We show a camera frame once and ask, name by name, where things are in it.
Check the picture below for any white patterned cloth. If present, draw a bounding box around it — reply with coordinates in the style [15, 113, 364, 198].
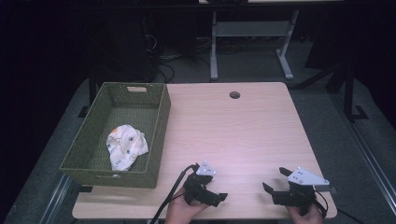
[106, 124, 149, 172]

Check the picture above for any black metal stand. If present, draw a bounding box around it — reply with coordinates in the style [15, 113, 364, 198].
[341, 64, 370, 123]
[77, 67, 98, 119]

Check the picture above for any green woven basket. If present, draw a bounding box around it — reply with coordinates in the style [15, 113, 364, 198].
[59, 81, 172, 189]

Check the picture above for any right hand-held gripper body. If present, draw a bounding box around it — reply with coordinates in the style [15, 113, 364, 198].
[271, 166, 331, 217]

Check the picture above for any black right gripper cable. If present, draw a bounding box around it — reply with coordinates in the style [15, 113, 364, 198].
[312, 189, 330, 218]

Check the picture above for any metal floor rail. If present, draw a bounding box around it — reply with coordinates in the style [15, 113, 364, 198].
[330, 92, 396, 217]
[38, 173, 73, 224]

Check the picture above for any person's right hand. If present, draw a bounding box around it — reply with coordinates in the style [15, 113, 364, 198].
[285, 203, 325, 224]

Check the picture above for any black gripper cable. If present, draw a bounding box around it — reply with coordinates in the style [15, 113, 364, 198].
[148, 162, 201, 224]
[312, 189, 330, 218]

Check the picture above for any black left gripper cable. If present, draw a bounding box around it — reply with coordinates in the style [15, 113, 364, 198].
[148, 162, 201, 224]

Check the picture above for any person's left hand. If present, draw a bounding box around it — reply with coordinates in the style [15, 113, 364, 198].
[163, 188, 210, 224]

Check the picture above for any bundle of floor cables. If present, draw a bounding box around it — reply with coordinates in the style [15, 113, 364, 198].
[142, 32, 213, 85]

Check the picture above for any grey metal desk frame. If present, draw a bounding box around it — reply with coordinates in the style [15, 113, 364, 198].
[208, 8, 301, 82]

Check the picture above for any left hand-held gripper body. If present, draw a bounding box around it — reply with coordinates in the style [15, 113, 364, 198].
[182, 160, 218, 206]

